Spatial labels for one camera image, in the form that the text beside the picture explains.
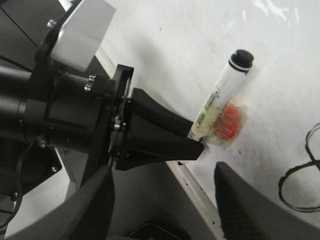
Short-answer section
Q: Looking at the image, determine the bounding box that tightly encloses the white black whiteboard marker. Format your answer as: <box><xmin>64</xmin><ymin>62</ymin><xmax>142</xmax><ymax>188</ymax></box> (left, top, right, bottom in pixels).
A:
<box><xmin>187</xmin><ymin>49</ymin><xmax>254</xmax><ymax>142</ymax></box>

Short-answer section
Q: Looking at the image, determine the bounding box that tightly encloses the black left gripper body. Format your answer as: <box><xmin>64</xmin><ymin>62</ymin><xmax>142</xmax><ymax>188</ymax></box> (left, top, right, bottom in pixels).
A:
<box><xmin>27</xmin><ymin>64</ymin><xmax>134</xmax><ymax>175</ymax></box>

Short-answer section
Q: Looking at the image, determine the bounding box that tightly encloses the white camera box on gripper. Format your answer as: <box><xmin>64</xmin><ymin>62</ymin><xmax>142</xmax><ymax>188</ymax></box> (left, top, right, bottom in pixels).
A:
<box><xmin>50</xmin><ymin>0</ymin><xmax>116</xmax><ymax>73</ymax></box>

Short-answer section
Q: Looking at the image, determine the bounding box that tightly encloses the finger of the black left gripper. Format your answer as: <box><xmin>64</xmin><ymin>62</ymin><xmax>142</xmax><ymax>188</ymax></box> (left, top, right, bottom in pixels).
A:
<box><xmin>115</xmin><ymin>131</ymin><xmax>205</xmax><ymax>171</ymax></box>
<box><xmin>129</xmin><ymin>88</ymin><xmax>193</xmax><ymax>138</ymax></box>

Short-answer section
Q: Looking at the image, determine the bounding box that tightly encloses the red magnet taped to marker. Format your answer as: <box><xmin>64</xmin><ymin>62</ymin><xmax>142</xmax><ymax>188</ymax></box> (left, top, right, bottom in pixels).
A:
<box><xmin>206</xmin><ymin>102</ymin><xmax>248</xmax><ymax>149</ymax></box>

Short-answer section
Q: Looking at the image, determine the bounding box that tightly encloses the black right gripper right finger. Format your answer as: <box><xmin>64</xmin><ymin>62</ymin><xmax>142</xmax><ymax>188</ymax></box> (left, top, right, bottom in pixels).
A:
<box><xmin>214</xmin><ymin>162</ymin><xmax>320</xmax><ymax>240</ymax></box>

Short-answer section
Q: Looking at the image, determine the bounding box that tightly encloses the black cable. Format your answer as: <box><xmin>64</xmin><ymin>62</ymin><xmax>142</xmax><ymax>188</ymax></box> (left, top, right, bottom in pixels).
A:
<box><xmin>0</xmin><ymin>142</ymin><xmax>38</xmax><ymax>228</ymax></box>

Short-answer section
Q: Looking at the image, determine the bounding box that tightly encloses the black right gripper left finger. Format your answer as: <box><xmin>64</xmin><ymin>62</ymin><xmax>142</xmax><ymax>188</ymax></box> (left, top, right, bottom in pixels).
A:
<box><xmin>8</xmin><ymin>165</ymin><xmax>115</xmax><ymax>240</ymax></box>

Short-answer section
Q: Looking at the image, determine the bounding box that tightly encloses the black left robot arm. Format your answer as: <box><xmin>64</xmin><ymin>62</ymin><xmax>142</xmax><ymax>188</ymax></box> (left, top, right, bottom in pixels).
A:
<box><xmin>0</xmin><ymin>0</ymin><xmax>320</xmax><ymax>240</ymax></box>

